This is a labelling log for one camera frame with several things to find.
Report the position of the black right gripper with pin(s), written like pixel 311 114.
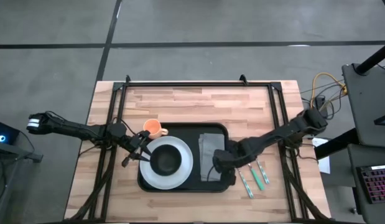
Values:
pixel 224 160

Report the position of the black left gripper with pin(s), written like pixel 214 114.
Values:
pixel 134 146

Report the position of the black bowl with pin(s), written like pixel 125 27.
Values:
pixel 165 160

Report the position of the orange mug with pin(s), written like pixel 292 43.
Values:
pixel 151 126

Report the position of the grey cloth napkin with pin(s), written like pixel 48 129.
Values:
pixel 211 149

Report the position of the white plate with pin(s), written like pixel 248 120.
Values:
pixel 176 179

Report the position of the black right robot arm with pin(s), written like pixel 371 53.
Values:
pixel 282 132

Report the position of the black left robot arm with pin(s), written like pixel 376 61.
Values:
pixel 71 129

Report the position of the black plastic tray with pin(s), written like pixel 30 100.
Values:
pixel 189 130

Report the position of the white paper sheet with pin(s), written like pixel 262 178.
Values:
pixel 324 161

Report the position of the black stand beam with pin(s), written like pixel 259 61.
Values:
pixel 335 144

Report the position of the black power adapter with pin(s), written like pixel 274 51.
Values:
pixel 320 102

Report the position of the grey desk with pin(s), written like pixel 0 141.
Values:
pixel 354 193

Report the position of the grey metal stand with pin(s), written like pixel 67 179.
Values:
pixel 12 152

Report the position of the black computer with blue light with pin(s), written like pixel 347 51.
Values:
pixel 5 132

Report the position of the backlit black keyboard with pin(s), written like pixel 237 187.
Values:
pixel 377 183

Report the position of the dark grey side table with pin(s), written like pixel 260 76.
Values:
pixel 366 102

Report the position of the black pole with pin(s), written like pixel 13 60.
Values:
pixel 375 57

